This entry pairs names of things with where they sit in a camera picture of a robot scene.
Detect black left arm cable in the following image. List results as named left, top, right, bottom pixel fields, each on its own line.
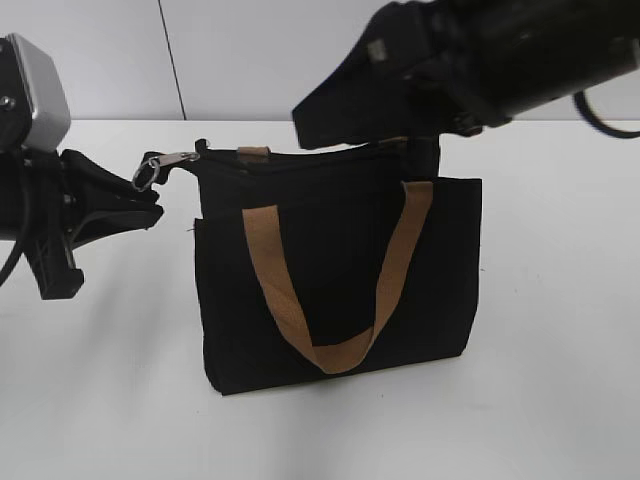
left=0, top=149, right=36, bottom=289

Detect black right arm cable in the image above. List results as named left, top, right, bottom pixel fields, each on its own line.
left=572, top=89, right=640, bottom=139

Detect black tote bag tan handles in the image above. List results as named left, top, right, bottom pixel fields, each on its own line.
left=189, top=141, right=483, bottom=395

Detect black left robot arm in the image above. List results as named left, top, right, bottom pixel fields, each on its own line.
left=1, top=33, right=163, bottom=300

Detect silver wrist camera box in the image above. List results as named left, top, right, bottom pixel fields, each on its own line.
left=1, top=33, right=71, bottom=152

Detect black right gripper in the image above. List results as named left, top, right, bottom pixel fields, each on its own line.
left=291, top=1, right=512, bottom=178

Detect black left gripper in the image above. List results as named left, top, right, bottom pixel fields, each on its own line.
left=16, top=149, right=164, bottom=300

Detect silver zipper pull with ring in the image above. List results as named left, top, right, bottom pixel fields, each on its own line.
left=131, top=152, right=200, bottom=192

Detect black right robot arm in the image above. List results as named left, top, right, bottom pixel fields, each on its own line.
left=292, top=1, right=639, bottom=150

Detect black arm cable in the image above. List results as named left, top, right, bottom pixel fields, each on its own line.
left=0, top=149, right=36, bottom=289
left=572, top=89, right=640, bottom=139

